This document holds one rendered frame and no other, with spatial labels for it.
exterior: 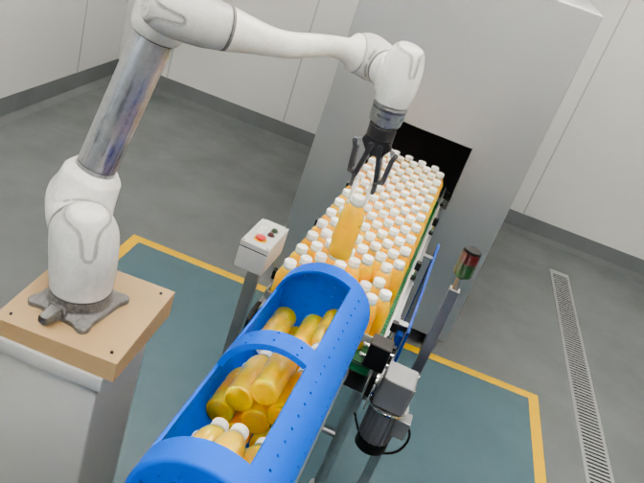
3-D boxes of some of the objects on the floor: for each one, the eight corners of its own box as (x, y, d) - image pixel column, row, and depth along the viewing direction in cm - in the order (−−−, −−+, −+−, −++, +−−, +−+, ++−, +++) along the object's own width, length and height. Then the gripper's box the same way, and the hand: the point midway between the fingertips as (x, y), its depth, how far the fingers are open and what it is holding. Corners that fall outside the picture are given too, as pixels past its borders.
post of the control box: (187, 465, 278) (250, 259, 233) (192, 459, 281) (255, 254, 236) (196, 470, 277) (261, 263, 232) (200, 463, 281) (265, 259, 236)
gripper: (351, 115, 179) (326, 194, 191) (410, 139, 176) (381, 217, 188) (359, 107, 185) (335, 184, 197) (417, 131, 182) (388, 207, 194)
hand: (361, 190), depth 191 cm, fingers closed on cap, 4 cm apart
